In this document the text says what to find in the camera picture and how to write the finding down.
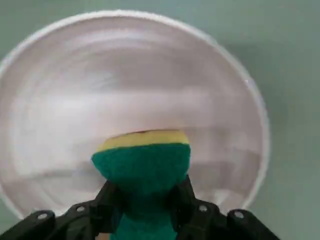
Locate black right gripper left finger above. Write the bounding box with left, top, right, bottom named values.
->
left=0, top=181, right=126, bottom=240

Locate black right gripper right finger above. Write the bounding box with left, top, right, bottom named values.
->
left=172, top=174, right=276, bottom=240

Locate green and yellow sponge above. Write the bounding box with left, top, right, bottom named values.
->
left=91, top=129, right=193, bottom=240

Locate pink plate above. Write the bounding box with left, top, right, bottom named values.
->
left=0, top=9, right=272, bottom=220

